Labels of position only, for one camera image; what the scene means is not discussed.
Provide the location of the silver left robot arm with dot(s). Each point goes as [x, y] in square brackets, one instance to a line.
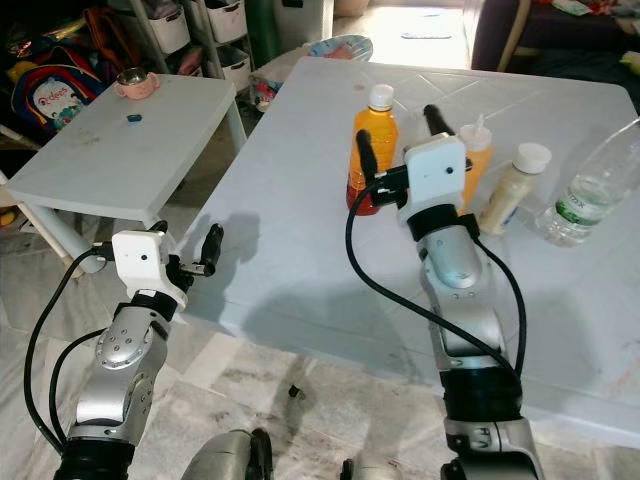
[125, 370]

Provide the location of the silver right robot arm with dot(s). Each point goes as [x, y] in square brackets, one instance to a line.
[455, 290]

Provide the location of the orange sauce squeeze bottle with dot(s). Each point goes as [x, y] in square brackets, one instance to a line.
[478, 160]

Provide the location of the large white plastic table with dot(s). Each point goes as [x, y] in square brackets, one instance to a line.
[300, 200]

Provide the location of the small white plastic table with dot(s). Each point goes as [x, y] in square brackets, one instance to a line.
[120, 155]

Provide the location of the beige bottle white cap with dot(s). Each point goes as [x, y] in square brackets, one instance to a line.
[510, 195]

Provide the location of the small blue object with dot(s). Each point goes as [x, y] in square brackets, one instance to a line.
[134, 120]

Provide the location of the colourful printed plate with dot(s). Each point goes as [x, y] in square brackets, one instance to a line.
[345, 50]

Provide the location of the pink cup with metal inset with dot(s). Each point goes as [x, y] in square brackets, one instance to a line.
[136, 85]

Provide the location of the dark upholstered chair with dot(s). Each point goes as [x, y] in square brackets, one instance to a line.
[560, 35]

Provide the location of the small black floor piece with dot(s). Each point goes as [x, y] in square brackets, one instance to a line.
[295, 391]

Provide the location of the clear water bottle green label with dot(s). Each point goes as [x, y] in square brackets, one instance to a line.
[585, 195]

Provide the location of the colourful children's backpack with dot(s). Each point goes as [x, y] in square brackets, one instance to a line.
[50, 90]

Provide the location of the grey robot left leg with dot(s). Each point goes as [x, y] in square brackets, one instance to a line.
[235, 458]

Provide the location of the grey robot leg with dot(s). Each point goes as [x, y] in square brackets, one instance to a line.
[390, 470]
[235, 458]

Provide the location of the storage rack with white bins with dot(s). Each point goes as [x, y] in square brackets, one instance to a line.
[205, 30]

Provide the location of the grey robot right leg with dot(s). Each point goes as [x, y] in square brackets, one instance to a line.
[390, 470]

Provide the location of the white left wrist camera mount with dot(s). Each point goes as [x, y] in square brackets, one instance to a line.
[140, 262]

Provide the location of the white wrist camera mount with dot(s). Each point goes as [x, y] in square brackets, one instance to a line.
[435, 175]
[140, 262]

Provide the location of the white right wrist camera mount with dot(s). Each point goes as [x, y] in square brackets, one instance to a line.
[435, 175]

